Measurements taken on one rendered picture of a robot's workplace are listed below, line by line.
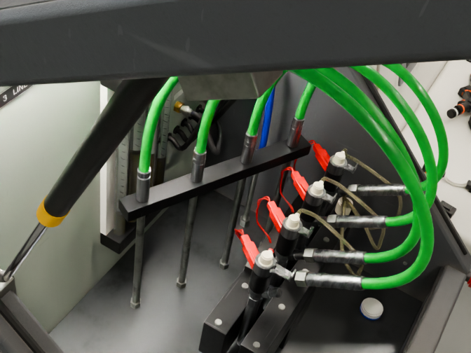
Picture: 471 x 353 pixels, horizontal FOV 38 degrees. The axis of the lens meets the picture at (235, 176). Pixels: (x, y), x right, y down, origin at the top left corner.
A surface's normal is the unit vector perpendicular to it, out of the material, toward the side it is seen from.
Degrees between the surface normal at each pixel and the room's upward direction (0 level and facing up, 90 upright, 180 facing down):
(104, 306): 0
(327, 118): 90
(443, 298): 0
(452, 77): 0
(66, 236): 90
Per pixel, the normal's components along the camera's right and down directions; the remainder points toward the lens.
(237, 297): 0.14, -0.69
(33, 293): 0.85, 0.45
